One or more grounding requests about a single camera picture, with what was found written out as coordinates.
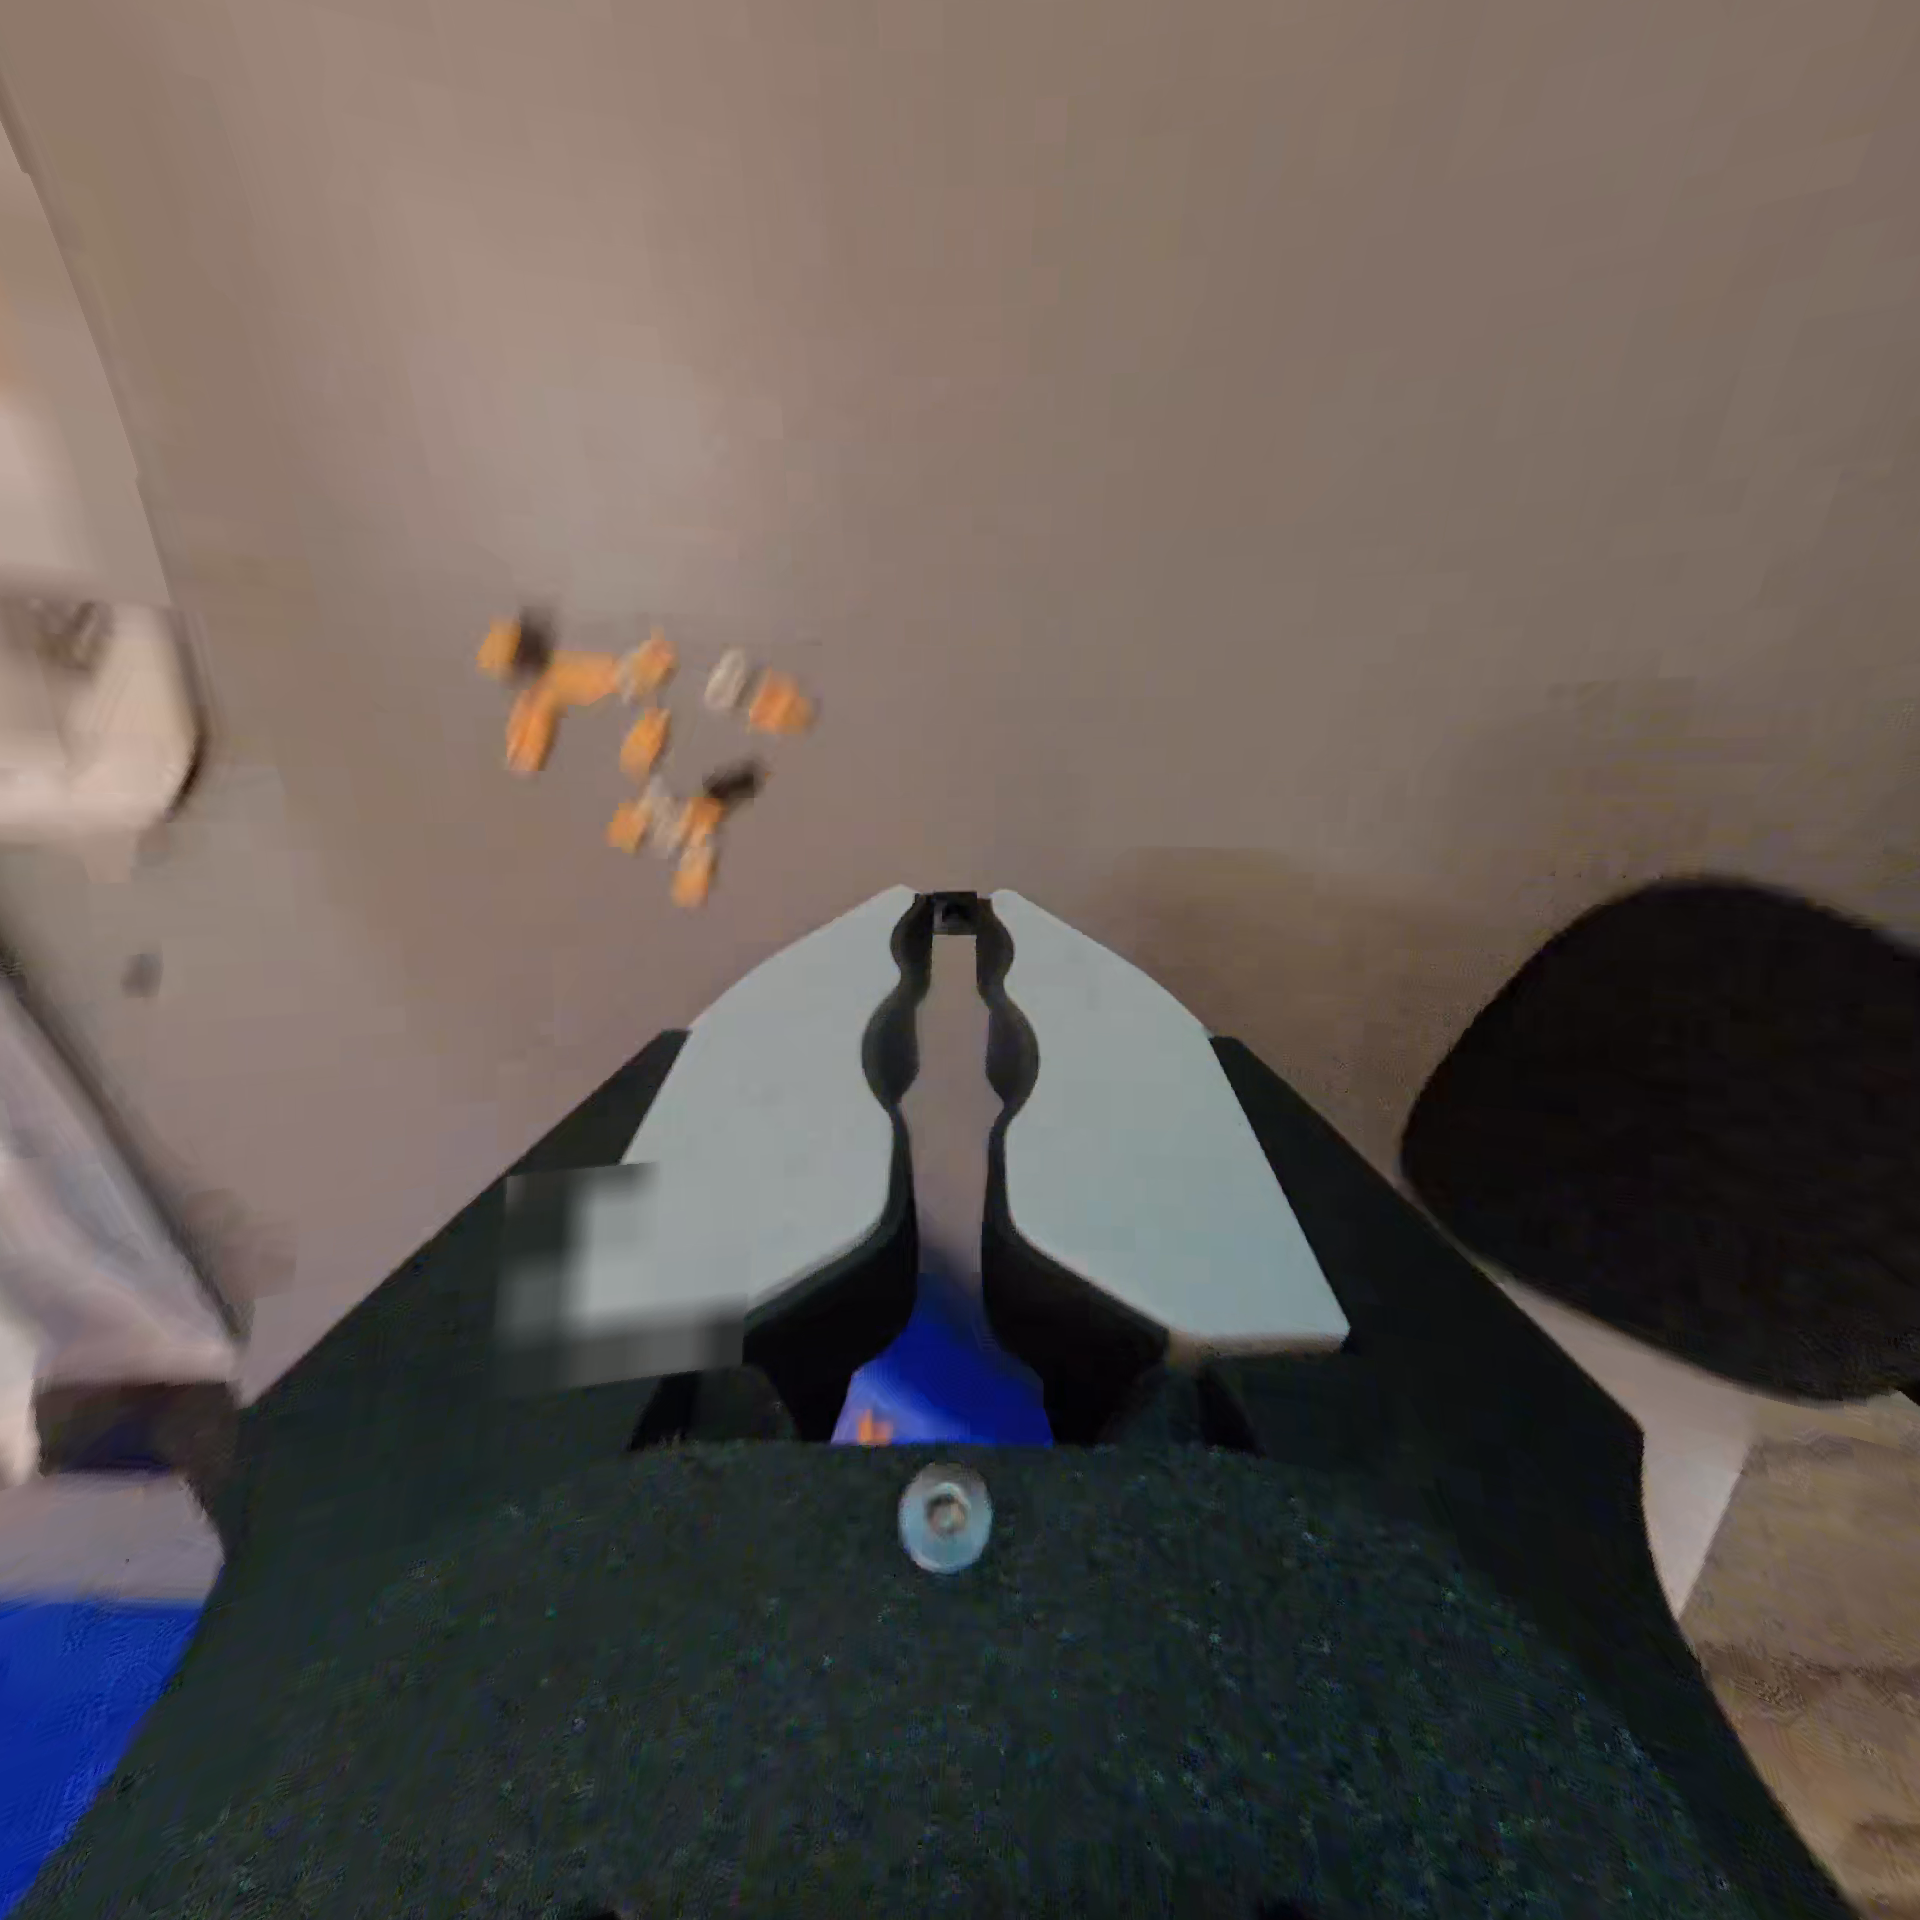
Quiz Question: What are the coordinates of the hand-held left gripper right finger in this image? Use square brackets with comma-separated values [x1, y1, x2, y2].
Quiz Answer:
[976, 886, 1351, 1445]

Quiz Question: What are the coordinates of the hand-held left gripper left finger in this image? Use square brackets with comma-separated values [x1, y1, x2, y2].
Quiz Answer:
[643, 886, 920, 1445]

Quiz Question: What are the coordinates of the person's right forearm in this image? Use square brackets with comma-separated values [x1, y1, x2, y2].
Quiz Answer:
[1398, 876, 1920, 1411]

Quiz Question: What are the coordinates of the pile of loose lego pieces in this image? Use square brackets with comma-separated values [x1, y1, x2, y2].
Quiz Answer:
[473, 608, 819, 909]

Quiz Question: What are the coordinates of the blue plastic bin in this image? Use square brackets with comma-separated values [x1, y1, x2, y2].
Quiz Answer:
[0, 1274, 1054, 1885]

